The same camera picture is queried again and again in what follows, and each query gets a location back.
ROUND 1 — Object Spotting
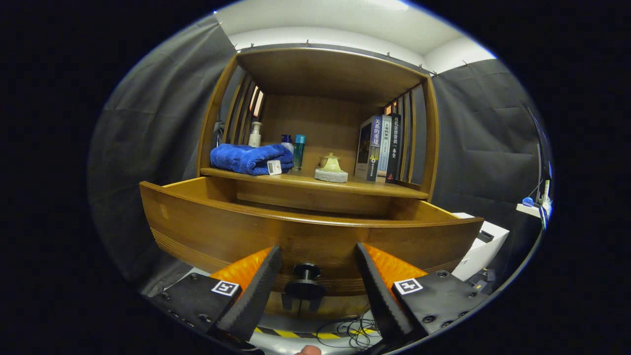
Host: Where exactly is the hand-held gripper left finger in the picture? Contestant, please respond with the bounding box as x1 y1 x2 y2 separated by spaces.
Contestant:
148 246 283 344

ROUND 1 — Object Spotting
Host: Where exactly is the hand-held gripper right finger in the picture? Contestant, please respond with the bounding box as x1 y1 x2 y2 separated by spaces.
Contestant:
354 242 491 346

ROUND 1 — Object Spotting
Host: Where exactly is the black drawer knob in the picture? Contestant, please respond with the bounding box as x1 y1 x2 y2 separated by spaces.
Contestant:
285 263 327 300

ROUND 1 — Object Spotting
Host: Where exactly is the wooden drawer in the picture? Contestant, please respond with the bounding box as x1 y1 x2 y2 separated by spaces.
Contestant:
140 177 485 296

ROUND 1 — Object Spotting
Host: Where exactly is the pale green handled scrubber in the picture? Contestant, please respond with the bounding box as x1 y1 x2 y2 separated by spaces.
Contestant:
314 152 349 183

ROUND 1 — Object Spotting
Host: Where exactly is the wooden countertop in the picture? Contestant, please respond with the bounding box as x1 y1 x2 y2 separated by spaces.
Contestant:
200 165 429 200

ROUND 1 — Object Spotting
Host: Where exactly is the wooden cabinet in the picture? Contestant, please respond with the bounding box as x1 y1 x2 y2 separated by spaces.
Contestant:
196 47 440 321

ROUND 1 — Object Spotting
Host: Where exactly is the yellow black floor tape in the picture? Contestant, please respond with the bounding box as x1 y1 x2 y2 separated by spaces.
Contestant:
254 325 380 341

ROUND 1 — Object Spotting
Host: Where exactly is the black device purple light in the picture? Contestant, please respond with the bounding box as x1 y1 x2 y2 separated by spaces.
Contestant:
467 268 496 295

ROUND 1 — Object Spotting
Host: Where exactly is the white box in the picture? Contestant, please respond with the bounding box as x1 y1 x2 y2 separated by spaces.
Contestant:
451 212 510 282

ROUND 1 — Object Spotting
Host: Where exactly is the blue folded towel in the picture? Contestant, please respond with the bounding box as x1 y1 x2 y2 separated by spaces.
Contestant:
210 143 295 176

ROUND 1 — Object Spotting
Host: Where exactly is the teal clear bottle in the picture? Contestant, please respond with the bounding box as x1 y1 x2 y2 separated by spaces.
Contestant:
293 135 306 171

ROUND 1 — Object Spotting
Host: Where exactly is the dark cover book blue spine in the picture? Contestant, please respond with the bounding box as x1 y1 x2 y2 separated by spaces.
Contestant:
354 116 383 182

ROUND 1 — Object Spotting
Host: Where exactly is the white spine book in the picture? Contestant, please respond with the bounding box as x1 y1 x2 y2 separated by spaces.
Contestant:
376 115 392 183

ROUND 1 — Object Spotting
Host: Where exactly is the black spine book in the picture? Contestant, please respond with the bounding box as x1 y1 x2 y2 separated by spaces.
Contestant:
386 113 402 184

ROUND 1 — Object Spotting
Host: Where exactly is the white side shelf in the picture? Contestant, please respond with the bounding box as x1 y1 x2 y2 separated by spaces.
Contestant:
516 180 552 220

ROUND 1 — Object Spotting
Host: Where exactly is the black cable bundle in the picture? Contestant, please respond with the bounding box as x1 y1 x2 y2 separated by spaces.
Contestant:
315 317 383 352

